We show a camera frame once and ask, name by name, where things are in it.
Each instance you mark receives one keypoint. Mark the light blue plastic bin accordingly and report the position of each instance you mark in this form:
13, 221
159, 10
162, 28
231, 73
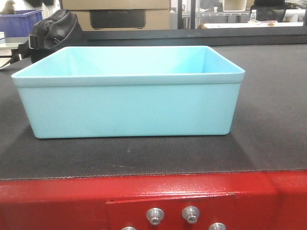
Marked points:
82, 92

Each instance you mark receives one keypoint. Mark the blue crate in background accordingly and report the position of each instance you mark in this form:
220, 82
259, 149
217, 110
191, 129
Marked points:
19, 24

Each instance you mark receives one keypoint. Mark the cardboard box with black device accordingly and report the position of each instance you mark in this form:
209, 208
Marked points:
120, 15

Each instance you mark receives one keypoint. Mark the black conveyor belt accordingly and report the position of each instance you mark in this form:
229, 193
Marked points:
269, 130

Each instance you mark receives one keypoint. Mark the silver bolt lower left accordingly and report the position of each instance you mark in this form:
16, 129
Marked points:
128, 228

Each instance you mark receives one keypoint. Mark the red conveyor frame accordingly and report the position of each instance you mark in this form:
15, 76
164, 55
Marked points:
241, 201

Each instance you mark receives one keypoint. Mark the silver bolt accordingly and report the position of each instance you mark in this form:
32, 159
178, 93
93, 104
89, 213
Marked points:
128, 228
155, 216
217, 226
190, 214

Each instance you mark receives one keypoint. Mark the black shoulder bag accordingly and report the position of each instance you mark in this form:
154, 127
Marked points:
48, 36

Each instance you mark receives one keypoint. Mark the white background table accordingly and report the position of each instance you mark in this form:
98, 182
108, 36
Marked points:
249, 25

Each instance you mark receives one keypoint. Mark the silver bolt lower right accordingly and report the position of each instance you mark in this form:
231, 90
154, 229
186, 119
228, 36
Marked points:
217, 226

